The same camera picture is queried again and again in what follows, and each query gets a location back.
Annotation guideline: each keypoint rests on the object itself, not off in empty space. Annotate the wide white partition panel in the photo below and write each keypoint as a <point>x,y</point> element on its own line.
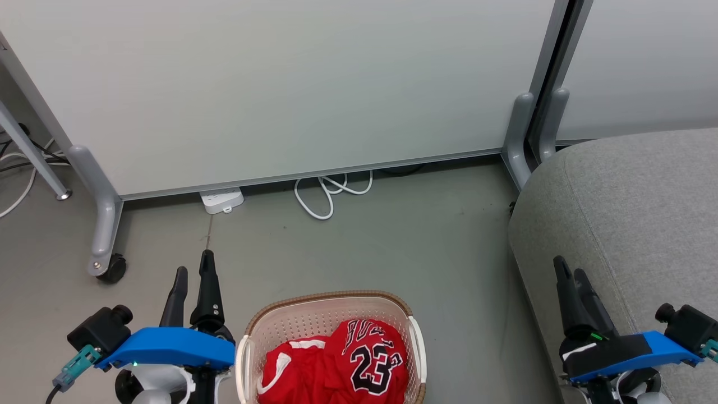
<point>280,84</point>

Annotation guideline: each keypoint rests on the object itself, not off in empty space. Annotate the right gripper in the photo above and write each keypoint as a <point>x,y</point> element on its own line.
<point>611,352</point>

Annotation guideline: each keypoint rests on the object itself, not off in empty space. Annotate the large black caster wheel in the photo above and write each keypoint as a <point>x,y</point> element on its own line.
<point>115,269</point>

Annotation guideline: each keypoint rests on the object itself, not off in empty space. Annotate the grey fabric sofa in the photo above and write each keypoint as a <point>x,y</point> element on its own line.
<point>645,224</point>

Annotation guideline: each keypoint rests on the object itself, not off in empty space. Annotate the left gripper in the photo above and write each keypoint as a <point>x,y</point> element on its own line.
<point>222,330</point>

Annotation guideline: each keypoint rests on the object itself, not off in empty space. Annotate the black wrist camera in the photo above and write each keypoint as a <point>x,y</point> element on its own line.
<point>690,328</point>
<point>98,331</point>

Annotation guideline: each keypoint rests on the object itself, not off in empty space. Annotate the narrow white partition panel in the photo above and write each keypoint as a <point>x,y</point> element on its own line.
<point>645,67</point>

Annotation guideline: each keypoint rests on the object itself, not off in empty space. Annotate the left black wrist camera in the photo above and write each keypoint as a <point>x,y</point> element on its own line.
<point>98,331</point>

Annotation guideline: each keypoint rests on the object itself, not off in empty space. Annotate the left blue camera mount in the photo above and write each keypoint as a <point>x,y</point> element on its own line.
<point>168,347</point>

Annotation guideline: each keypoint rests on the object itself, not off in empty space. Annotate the cream perforated laundry basket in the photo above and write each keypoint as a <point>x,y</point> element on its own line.
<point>314,320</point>

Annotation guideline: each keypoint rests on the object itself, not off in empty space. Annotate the grey metal table leg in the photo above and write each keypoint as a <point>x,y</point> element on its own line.
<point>33,154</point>

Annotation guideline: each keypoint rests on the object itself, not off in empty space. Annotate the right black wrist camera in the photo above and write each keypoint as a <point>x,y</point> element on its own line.
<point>690,328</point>

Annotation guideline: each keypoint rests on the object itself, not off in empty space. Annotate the right blue camera mount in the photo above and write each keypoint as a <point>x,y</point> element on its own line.
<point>670,349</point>

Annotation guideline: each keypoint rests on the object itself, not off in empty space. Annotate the red basketball jersey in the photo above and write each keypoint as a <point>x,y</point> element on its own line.
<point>314,376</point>

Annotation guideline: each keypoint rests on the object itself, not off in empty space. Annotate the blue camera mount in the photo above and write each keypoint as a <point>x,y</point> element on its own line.
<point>168,347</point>
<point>670,349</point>

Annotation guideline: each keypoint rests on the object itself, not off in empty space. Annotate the white power strip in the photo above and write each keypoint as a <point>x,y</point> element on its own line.
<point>221,200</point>

